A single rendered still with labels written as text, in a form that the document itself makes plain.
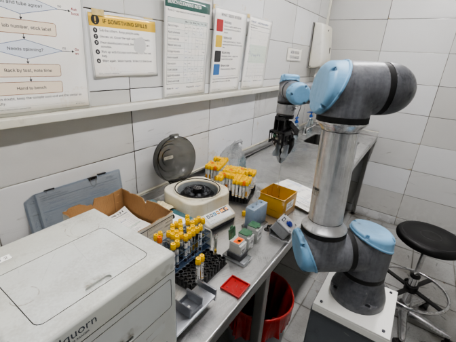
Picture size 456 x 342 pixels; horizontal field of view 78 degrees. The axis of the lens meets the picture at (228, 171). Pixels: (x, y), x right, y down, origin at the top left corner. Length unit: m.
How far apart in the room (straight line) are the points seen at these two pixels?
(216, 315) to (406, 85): 0.73
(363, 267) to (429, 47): 2.51
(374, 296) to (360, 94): 0.54
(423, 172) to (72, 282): 3.06
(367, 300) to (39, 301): 0.77
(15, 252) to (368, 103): 0.76
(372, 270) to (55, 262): 0.73
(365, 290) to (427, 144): 2.41
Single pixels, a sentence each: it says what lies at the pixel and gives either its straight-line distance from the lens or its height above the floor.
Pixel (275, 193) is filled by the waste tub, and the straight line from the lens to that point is 1.41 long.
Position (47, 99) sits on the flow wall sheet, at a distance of 1.07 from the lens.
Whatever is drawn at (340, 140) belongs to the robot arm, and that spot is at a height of 1.38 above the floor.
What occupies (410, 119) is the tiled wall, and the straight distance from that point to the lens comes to 3.15.
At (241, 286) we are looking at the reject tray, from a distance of 0.95.
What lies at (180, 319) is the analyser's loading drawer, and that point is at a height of 0.92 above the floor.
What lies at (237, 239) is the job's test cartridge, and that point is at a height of 0.95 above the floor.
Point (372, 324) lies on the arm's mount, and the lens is 0.93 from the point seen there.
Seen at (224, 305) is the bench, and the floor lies 0.88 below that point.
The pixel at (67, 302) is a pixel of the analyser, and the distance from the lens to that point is 0.54.
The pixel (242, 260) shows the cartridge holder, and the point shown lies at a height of 0.89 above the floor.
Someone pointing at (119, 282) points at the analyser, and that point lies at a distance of 0.55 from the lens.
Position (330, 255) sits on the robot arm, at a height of 1.09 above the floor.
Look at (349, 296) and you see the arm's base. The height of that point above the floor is 0.94.
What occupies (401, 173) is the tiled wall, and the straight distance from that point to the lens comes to 3.27.
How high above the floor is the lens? 1.54
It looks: 22 degrees down
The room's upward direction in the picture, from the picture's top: 3 degrees clockwise
